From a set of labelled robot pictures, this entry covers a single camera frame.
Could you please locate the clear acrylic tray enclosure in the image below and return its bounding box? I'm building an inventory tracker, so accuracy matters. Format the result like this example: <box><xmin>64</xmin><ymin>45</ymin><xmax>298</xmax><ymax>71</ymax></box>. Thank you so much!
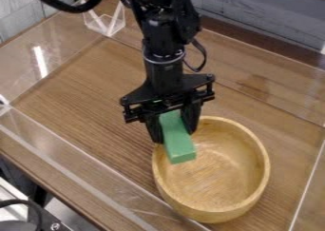
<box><xmin>0</xmin><ymin>0</ymin><xmax>325</xmax><ymax>231</ymax></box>

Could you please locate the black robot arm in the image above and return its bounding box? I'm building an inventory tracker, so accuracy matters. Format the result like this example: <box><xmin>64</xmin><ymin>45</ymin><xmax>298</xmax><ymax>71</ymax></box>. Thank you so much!
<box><xmin>120</xmin><ymin>0</ymin><xmax>214</xmax><ymax>144</ymax></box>

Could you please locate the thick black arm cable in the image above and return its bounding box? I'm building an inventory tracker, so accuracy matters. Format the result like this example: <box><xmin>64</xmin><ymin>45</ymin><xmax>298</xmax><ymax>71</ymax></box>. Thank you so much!
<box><xmin>23</xmin><ymin>0</ymin><xmax>112</xmax><ymax>14</ymax></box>

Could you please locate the black metal table bracket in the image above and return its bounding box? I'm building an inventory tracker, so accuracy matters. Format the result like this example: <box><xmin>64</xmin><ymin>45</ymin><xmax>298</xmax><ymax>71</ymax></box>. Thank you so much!
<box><xmin>27</xmin><ymin>192</ymin><xmax>76</xmax><ymax>231</ymax></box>

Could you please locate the clear acrylic corner bracket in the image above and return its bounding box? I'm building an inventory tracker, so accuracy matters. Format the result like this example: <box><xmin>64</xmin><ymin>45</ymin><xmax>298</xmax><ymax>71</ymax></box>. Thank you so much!
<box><xmin>83</xmin><ymin>2</ymin><xmax>126</xmax><ymax>37</ymax></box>

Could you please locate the green rectangular block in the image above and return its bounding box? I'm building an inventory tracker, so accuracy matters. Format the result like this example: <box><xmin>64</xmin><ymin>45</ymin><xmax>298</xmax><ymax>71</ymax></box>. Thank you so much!
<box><xmin>159</xmin><ymin>110</ymin><xmax>197</xmax><ymax>164</ymax></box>

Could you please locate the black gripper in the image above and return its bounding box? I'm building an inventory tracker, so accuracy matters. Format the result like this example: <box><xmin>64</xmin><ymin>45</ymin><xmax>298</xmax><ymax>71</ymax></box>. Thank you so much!
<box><xmin>120</xmin><ymin>53</ymin><xmax>214</xmax><ymax>144</ymax></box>

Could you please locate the brown wooden bowl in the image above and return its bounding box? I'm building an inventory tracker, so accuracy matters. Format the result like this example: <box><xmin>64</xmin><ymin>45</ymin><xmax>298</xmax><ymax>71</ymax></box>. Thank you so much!
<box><xmin>153</xmin><ymin>116</ymin><xmax>270</xmax><ymax>223</ymax></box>

